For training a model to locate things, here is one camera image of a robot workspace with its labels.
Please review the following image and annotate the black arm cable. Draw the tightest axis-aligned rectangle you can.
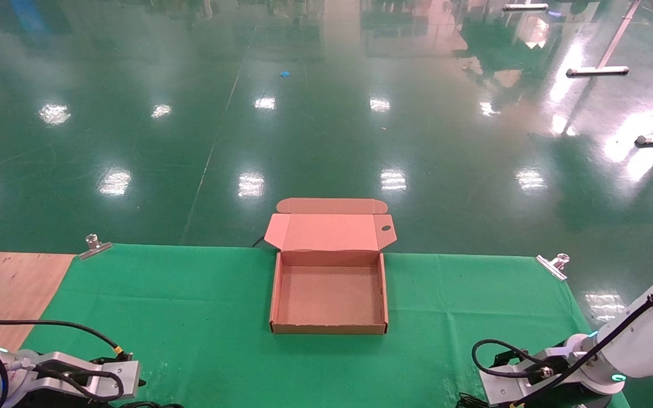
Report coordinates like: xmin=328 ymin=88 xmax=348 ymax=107
xmin=0 ymin=319 xmax=134 ymax=408
xmin=471 ymin=282 xmax=653 ymax=408

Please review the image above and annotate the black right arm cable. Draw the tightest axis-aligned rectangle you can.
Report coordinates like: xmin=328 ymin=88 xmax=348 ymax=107
xmin=471 ymin=282 xmax=653 ymax=408

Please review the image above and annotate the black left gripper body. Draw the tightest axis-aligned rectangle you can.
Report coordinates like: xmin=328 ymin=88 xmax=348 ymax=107
xmin=18 ymin=356 xmax=147 ymax=408

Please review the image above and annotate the silver right wrist box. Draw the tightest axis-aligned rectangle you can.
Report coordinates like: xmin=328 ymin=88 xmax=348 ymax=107
xmin=481 ymin=363 xmax=568 ymax=407

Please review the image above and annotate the metal cloth clip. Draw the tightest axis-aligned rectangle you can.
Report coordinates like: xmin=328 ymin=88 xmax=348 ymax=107
xmin=79 ymin=234 xmax=113 ymax=260
xmin=535 ymin=254 xmax=571 ymax=282

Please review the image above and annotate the thin black cable loop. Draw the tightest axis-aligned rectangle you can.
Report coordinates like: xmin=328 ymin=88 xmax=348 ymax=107
xmin=456 ymin=393 xmax=500 ymax=408

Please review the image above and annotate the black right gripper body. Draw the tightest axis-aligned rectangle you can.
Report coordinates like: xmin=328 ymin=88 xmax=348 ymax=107
xmin=531 ymin=384 xmax=613 ymax=408

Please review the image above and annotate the white stand with slanted post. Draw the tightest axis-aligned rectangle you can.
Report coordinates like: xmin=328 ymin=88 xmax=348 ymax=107
xmin=566 ymin=0 xmax=643 ymax=78

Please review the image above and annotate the green table cloth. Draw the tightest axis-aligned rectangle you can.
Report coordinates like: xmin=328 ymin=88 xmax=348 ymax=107
xmin=20 ymin=244 xmax=630 ymax=408

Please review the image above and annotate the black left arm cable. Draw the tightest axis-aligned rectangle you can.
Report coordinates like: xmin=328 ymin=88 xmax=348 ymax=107
xmin=0 ymin=319 xmax=134 ymax=408

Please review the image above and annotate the silver wrist box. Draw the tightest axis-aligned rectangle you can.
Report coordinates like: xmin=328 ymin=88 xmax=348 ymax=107
xmin=36 ymin=351 xmax=141 ymax=400
xmin=481 ymin=363 xmax=568 ymax=407

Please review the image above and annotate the open brown cardboard box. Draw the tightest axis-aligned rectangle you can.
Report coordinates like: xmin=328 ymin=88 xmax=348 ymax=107
xmin=264 ymin=197 xmax=398 ymax=335

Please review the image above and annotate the silver left wrist box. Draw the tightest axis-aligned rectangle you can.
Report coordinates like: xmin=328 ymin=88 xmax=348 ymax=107
xmin=36 ymin=351 xmax=141 ymax=400

